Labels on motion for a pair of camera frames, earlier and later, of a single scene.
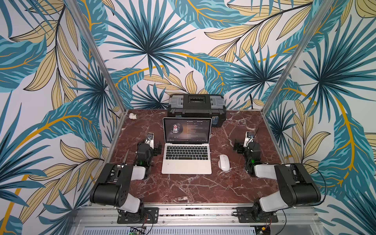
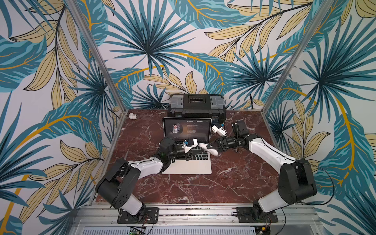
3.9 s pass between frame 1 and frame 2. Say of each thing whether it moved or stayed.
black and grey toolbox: stayed
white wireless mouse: moved
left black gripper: moved
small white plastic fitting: stayed
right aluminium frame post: stayed
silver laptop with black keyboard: stayed
